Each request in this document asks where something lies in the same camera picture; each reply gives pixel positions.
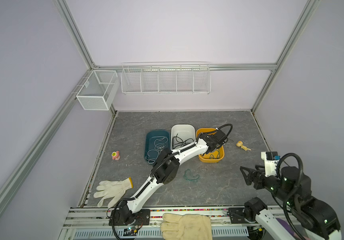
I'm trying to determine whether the black cable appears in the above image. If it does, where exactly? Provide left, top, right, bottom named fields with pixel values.
left=172, top=134, right=188, bottom=149
left=174, top=137, right=194, bottom=149

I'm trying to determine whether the white cable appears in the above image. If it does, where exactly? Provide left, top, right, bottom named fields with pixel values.
left=153, top=136, right=169, bottom=151
left=147, top=143, right=167, bottom=164

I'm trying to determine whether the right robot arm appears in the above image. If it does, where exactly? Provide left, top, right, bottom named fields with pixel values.
left=240, top=152, right=342, bottom=240

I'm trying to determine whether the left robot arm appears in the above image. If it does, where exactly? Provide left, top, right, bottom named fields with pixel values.
left=109, top=124, right=233, bottom=227

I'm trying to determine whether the yellow plastic bin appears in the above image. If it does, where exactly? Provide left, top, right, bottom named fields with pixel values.
left=196, top=128, right=225, bottom=163

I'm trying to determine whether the yellow wooden toy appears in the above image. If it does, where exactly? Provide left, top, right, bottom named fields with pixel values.
left=236, top=141, right=251, bottom=151

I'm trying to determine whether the white plastic bin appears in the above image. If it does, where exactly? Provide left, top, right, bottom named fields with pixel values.
left=171, top=124, right=196, bottom=150

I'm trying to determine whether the teal plastic bin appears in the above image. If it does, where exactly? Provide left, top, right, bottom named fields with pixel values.
left=144, top=130, right=171, bottom=165

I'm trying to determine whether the beige leather glove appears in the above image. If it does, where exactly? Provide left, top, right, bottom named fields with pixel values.
left=160, top=214, right=213, bottom=240

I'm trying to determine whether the pink toy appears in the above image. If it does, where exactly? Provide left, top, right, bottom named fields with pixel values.
left=111, top=151, right=120, bottom=161

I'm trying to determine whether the white knit glove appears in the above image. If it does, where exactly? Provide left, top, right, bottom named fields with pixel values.
left=94, top=177, right=134, bottom=209

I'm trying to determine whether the small white mesh basket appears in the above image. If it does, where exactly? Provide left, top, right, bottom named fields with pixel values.
left=76, top=70, right=120, bottom=111

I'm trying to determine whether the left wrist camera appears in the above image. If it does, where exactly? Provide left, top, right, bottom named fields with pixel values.
left=214, top=130, right=227, bottom=143

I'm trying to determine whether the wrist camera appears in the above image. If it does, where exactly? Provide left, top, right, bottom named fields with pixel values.
left=261, top=152, right=280, bottom=178
left=214, top=130, right=227, bottom=143

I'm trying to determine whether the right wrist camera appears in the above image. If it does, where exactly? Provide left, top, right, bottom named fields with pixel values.
left=261, top=152, right=280, bottom=178

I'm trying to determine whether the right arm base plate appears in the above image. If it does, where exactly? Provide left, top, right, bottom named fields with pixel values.
left=227, top=207, right=259, bottom=224

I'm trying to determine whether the long white wire basket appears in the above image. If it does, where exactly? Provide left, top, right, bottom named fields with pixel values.
left=121, top=62, right=212, bottom=95

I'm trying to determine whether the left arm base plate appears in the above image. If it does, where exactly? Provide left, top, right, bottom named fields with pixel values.
left=109, top=209, right=151, bottom=226

